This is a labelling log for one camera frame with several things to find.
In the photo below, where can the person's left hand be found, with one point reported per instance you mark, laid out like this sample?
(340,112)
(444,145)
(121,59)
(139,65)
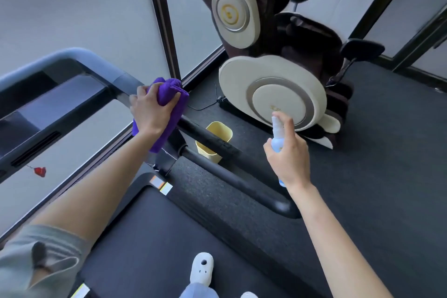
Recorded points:
(151,116)

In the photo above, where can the person's right hand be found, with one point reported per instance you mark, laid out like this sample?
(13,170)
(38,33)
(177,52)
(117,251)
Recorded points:
(291,160)

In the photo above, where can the person's left thumb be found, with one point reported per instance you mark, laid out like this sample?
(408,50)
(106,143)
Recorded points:
(175,100)

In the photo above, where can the person's right thumb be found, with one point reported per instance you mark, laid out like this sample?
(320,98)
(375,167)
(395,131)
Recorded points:
(269,151)

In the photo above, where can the purple microfibre cloth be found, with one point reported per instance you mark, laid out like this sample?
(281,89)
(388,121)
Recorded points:
(167,90)

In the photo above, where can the clear blue spray bottle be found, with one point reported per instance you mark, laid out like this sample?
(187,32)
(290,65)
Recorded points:
(277,130)

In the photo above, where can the person's left forearm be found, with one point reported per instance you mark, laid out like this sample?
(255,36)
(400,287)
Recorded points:
(104,182)

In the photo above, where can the person's right forearm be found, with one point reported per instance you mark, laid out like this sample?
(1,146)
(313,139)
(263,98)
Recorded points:
(335,245)

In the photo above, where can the yellow plastic bin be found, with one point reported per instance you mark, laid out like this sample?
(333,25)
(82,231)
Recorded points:
(220,130)

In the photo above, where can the brown and cream massage chair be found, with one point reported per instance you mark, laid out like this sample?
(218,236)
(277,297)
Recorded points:
(279,91)

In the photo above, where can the black and grey treadmill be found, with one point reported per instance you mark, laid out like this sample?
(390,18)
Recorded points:
(195,210)

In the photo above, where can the white slipper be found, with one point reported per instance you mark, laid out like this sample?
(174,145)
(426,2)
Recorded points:
(202,268)
(249,295)

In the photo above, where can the red safety key clip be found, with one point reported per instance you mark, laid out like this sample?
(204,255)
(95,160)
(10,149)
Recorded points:
(40,171)

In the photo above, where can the blue-grey trouser leg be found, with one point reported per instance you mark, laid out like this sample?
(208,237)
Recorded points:
(195,291)

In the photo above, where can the grey shirt sleeve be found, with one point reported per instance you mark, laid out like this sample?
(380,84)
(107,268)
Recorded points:
(38,263)

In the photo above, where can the dark window frame post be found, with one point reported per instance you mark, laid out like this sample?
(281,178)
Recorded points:
(162,18)

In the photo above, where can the dark door frame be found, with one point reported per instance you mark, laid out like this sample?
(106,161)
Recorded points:
(412,25)

